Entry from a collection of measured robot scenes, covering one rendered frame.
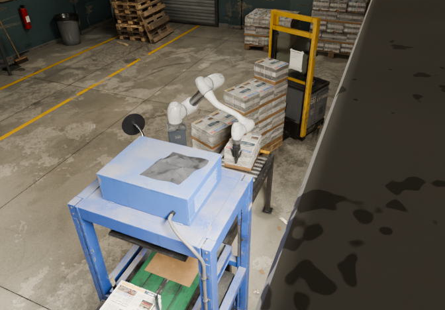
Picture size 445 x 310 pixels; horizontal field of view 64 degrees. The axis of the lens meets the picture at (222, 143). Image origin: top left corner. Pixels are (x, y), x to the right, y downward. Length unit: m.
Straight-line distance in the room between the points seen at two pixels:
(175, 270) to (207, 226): 0.84
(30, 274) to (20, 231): 0.68
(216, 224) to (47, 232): 2.87
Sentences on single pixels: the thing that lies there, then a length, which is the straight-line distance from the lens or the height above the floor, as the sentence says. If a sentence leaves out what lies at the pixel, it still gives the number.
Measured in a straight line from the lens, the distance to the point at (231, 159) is 3.63.
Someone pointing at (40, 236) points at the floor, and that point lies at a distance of 4.60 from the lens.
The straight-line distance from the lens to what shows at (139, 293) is 2.43.
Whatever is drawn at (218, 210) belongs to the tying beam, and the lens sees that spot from 2.13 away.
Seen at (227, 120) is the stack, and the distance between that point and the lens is 4.45.
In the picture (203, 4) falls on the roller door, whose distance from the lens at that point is 11.68.
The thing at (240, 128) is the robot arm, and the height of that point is 1.31.
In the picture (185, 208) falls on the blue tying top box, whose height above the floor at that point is 1.68.
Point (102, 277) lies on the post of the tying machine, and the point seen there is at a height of 0.87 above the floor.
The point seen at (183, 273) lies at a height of 0.80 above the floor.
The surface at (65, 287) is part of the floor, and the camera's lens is 4.00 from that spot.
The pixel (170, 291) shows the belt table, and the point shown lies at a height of 0.80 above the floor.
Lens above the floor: 3.01
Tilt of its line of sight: 33 degrees down
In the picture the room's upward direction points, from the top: 1 degrees counter-clockwise
